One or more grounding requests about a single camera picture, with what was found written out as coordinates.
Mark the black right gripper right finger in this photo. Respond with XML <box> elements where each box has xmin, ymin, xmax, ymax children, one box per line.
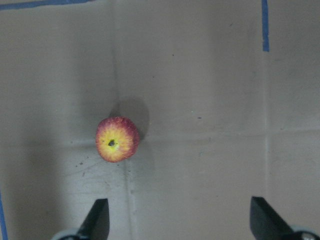
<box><xmin>249</xmin><ymin>196</ymin><xmax>303</xmax><ymax>240</ymax></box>

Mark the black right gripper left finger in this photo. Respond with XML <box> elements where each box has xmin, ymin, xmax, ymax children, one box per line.
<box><xmin>76</xmin><ymin>198</ymin><xmax>110</xmax><ymax>240</ymax></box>

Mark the red yellow apple carried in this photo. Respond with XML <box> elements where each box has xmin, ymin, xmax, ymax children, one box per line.
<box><xmin>95</xmin><ymin>116</ymin><xmax>140</xmax><ymax>163</ymax></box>

